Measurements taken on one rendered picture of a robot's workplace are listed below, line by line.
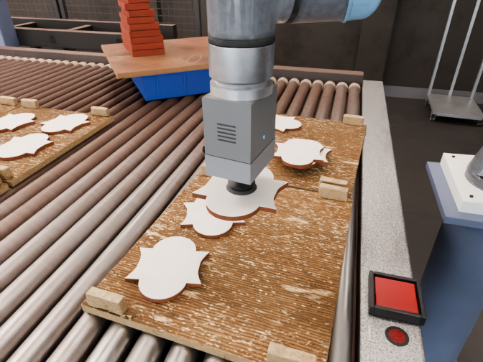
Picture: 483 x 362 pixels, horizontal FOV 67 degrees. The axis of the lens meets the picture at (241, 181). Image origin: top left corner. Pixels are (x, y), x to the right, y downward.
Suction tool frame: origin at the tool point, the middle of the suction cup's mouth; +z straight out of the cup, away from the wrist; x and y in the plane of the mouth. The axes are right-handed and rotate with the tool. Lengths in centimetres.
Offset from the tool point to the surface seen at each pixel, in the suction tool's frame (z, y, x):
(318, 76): 15, -116, -18
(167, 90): 13, -67, -61
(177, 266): 13.3, 5.2, -8.9
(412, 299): 14.8, -5.3, 25.7
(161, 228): 14.1, -2.6, -17.7
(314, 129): 14, -59, -4
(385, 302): 14.8, -2.9, 22.1
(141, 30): -5, -77, -77
